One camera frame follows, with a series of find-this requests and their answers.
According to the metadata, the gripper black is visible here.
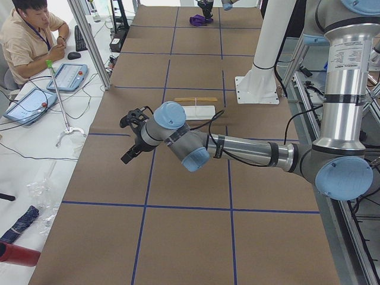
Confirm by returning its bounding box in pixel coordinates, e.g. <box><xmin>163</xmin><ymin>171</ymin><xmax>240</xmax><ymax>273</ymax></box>
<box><xmin>121</xmin><ymin>131</ymin><xmax>153</xmax><ymax>164</ymax></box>
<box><xmin>198</xmin><ymin>0</ymin><xmax>213</xmax><ymax>21</ymax></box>

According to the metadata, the purple microfiber towel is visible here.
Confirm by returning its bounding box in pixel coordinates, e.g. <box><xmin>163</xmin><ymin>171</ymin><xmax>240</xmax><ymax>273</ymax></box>
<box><xmin>189</xmin><ymin>14</ymin><xmax>214</xmax><ymax>27</ymax></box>

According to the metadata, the wooden rack rod front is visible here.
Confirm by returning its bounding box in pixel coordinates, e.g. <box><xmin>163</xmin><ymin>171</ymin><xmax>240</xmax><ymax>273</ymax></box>
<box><xmin>174</xmin><ymin>97</ymin><xmax>218</xmax><ymax>102</ymax></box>

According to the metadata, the white rack base tray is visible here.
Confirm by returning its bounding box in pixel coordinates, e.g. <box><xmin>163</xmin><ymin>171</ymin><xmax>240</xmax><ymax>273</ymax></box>
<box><xmin>183</xmin><ymin>106</ymin><xmax>216</xmax><ymax>121</ymax></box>

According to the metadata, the reacher grabber stick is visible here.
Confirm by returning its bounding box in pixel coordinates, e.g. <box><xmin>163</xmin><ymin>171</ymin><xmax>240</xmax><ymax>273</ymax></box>
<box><xmin>45</xmin><ymin>59</ymin><xmax>87</xmax><ymax>147</ymax></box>

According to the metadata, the teach pendant far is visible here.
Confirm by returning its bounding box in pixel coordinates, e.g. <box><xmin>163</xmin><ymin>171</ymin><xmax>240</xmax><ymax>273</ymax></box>
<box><xmin>55</xmin><ymin>63</ymin><xmax>88</xmax><ymax>92</ymax></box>

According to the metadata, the teach pendant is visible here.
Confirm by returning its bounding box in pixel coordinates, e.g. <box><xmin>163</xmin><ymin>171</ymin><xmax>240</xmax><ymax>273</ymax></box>
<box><xmin>55</xmin><ymin>63</ymin><xmax>88</xmax><ymax>92</ymax></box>
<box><xmin>4</xmin><ymin>88</ymin><xmax>57</xmax><ymax>125</ymax></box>

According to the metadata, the crumpled clear plastic wrap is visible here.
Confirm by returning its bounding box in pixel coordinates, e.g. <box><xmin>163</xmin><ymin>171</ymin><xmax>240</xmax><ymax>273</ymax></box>
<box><xmin>27</xmin><ymin>178</ymin><xmax>62</xmax><ymax>236</ymax></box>

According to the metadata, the black computer mouse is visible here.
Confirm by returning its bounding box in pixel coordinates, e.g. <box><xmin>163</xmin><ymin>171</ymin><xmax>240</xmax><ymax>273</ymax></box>
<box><xmin>67</xmin><ymin>52</ymin><xmax>81</xmax><ymax>60</ymax></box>

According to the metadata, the teach pendant near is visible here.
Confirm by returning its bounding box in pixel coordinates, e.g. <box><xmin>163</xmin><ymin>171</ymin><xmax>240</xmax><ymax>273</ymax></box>
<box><xmin>4</xmin><ymin>88</ymin><xmax>57</xmax><ymax>125</ymax></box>

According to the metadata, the black keyboard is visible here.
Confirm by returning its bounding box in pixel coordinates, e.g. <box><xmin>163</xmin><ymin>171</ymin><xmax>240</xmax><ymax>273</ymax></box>
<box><xmin>74</xmin><ymin>25</ymin><xmax>87</xmax><ymax>52</ymax></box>

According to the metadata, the folded dark blue umbrella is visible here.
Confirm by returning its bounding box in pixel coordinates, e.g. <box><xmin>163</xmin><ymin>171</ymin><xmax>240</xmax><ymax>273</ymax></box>
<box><xmin>1</xmin><ymin>205</ymin><xmax>39</xmax><ymax>243</ymax></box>

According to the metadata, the seated man beige shirt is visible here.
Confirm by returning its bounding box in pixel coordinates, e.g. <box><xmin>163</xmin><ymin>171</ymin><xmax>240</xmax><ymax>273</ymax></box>
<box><xmin>1</xmin><ymin>0</ymin><xmax>70</xmax><ymax>87</ymax></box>

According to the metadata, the red cylinder bottle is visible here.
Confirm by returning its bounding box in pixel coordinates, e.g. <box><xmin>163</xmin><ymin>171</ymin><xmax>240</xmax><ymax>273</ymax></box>
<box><xmin>1</xmin><ymin>242</ymin><xmax>41</xmax><ymax>267</ymax></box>

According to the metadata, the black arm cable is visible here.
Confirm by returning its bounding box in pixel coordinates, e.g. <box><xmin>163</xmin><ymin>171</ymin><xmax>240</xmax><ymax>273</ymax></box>
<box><xmin>189</xmin><ymin>105</ymin><xmax>324</xmax><ymax>167</ymax></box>

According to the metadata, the white pedestal column base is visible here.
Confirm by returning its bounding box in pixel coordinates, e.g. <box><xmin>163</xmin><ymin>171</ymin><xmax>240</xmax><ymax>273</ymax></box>
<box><xmin>235</xmin><ymin>0</ymin><xmax>296</xmax><ymax>105</ymax></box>

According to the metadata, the aluminium frame post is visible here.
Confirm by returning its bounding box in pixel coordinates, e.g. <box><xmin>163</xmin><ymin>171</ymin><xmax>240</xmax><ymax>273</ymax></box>
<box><xmin>67</xmin><ymin>0</ymin><xmax>111</xmax><ymax>90</ymax></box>

